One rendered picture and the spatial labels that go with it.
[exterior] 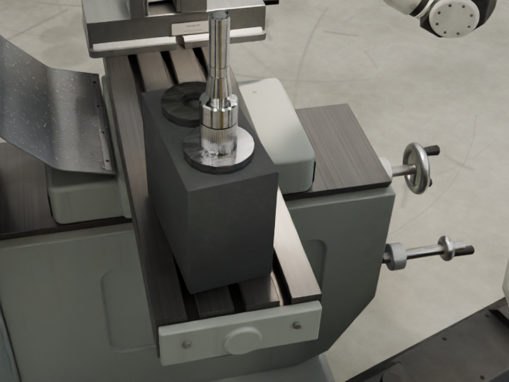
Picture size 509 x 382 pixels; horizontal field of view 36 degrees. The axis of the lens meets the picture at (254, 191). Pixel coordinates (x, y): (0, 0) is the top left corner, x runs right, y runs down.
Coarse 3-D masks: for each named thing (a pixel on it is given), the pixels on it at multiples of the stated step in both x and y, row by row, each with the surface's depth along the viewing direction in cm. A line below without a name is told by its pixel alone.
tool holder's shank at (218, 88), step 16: (208, 16) 87; (224, 16) 87; (208, 32) 88; (224, 32) 88; (208, 48) 90; (224, 48) 89; (208, 64) 91; (224, 64) 90; (208, 80) 92; (224, 80) 92; (224, 96) 93
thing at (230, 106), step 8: (200, 96) 95; (208, 96) 95; (232, 96) 95; (200, 104) 94; (208, 104) 94; (216, 104) 94; (224, 104) 94; (232, 104) 94; (208, 112) 94; (216, 112) 93; (224, 112) 93; (232, 112) 94
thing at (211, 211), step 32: (160, 96) 109; (192, 96) 108; (160, 128) 103; (192, 128) 104; (160, 160) 106; (192, 160) 97; (224, 160) 97; (256, 160) 99; (160, 192) 111; (192, 192) 95; (224, 192) 96; (256, 192) 98; (192, 224) 98; (224, 224) 100; (256, 224) 102; (192, 256) 102; (224, 256) 104; (256, 256) 106; (192, 288) 106
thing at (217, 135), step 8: (200, 112) 95; (200, 120) 96; (208, 120) 94; (216, 120) 94; (224, 120) 94; (232, 120) 95; (200, 128) 97; (208, 128) 95; (216, 128) 95; (224, 128) 95; (232, 128) 96; (200, 136) 98; (208, 136) 96; (216, 136) 96; (224, 136) 96; (232, 136) 97; (200, 144) 98; (208, 144) 97; (216, 144) 96; (224, 144) 97; (232, 144) 97; (208, 152) 98; (216, 152) 97; (224, 152) 97
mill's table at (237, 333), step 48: (192, 48) 158; (240, 96) 142; (144, 144) 131; (144, 192) 122; (144, 240) 114; (288, 240) 115; (240, 288) 108; (288, 288) 108; (192, 336) 104; (240, 336) 106; (288, 336) 109
